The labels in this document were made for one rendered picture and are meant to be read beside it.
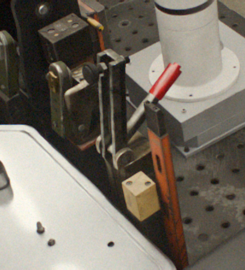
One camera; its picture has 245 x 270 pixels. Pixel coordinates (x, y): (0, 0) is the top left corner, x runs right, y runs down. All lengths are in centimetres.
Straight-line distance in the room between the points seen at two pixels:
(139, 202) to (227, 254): 71
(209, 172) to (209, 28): 28
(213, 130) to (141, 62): 23
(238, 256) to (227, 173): 122
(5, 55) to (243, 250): 101
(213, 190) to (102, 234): 48
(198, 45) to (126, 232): 56
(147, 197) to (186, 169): 53
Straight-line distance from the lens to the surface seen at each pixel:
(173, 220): 105
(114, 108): 101
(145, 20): 197
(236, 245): 31
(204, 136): 156
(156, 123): 93
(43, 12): 125
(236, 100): 157
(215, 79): 157
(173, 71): 106
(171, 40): 150
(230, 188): 150
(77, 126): 123
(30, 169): 117
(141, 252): 103
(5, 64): 130
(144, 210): 103
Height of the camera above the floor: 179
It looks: 41 degrees down
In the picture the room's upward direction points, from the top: 12 degrees counter-clockwise
